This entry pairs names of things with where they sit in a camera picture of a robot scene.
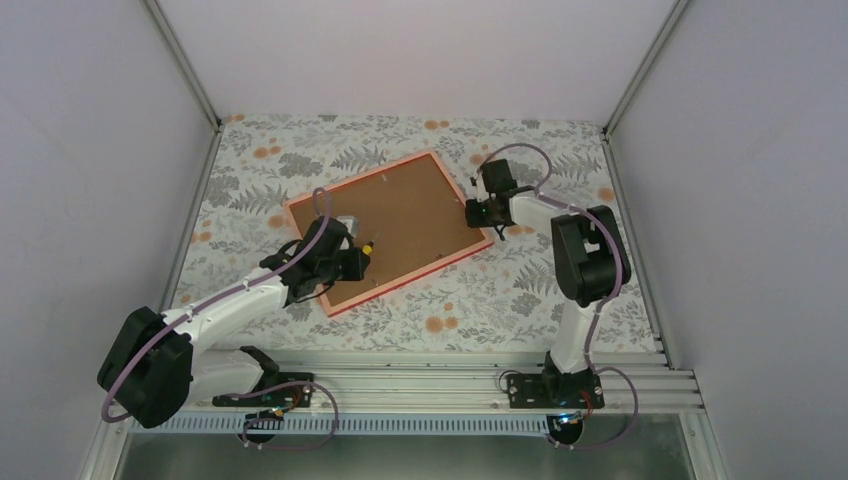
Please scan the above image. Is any left aluminium corner post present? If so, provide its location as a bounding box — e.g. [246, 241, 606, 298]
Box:
[142, 0, 221, 132]

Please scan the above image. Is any floral patterned table mat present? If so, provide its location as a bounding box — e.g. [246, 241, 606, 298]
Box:
[173, 114, 616, 352]

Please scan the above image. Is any yellow handled screwdriver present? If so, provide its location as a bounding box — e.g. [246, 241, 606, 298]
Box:
[360, 233, 380, 256]

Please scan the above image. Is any right aluminium corner post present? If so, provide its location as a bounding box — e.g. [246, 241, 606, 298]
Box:
[602, 0, 692, 142]

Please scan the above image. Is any aluminium extrusion rail base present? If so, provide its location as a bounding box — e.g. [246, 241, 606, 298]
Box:
[107, 329, 705, 415]

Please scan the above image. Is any aluminium corner post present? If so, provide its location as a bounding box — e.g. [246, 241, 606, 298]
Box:
[142, 0, 221, 132]
[602, 0, 692, 142]

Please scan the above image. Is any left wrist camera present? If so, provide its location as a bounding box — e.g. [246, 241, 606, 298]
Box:
[336, 215, 359, 238]

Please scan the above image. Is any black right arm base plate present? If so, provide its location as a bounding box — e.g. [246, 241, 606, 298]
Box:
[505, 373, 606, 410]

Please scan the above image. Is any red wooden picture frame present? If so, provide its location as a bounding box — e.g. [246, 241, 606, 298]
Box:
[318, 150, 494, 317]

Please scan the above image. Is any grey slotted cable duct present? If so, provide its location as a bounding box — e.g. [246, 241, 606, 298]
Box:
[129, 412, 549, 437]

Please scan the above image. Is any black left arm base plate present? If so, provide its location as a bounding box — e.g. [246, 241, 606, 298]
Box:
[212, 372, 315, 409]

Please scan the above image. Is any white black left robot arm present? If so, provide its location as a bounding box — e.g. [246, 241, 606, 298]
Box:
[96, 216, 373, 428]

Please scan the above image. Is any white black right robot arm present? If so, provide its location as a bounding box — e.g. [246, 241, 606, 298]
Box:
[465, 159, 631, 407]

